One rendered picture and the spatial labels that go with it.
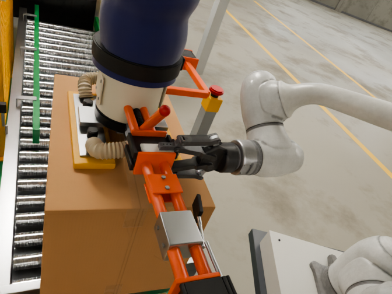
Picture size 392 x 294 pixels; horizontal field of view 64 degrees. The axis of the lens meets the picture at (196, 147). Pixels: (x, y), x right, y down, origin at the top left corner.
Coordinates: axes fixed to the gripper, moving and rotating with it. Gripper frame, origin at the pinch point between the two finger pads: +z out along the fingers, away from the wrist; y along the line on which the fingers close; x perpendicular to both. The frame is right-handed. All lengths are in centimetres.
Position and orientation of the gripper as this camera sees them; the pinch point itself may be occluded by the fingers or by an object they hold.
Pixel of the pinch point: (154, 157)
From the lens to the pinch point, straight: 69.4
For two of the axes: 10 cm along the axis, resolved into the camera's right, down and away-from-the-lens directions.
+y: -3.1, 7.5, 5.8
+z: -8.9, -0.2, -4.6
